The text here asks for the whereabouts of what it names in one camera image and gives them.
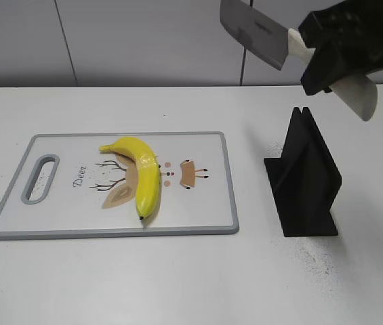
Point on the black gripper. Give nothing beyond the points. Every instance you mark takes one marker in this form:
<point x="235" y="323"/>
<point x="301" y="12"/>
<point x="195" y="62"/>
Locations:
<point x="348" y="37"/>

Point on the white-handled kitchen knife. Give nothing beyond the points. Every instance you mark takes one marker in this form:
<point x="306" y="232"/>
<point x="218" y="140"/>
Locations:
<point x="273" y="43"/>

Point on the yellow plastic banana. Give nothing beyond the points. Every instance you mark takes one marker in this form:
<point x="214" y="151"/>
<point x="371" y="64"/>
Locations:
<point x="148" y="191"/>

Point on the black knife stand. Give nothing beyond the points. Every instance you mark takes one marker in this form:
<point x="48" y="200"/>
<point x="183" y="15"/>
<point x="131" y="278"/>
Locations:
<point x="304" y="179"/>

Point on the white grey-rimmed cutting board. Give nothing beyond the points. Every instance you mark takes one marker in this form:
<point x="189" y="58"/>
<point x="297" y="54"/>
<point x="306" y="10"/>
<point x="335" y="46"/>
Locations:
<point x="64" y="187"/>

